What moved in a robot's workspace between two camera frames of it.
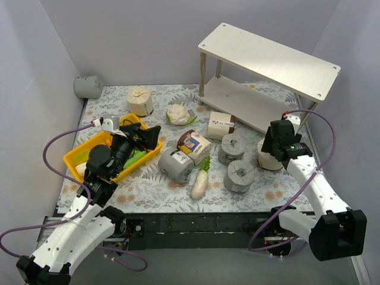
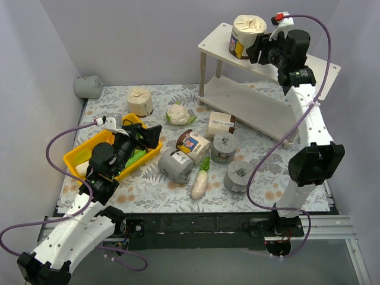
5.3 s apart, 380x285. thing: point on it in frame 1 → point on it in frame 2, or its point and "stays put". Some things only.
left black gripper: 133,136 stays put
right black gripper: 268,145 → 262,49
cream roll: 266,160 → 246,28
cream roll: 139,102 stays put
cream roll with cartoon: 194,145 stays put
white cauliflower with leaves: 178,114 stays put
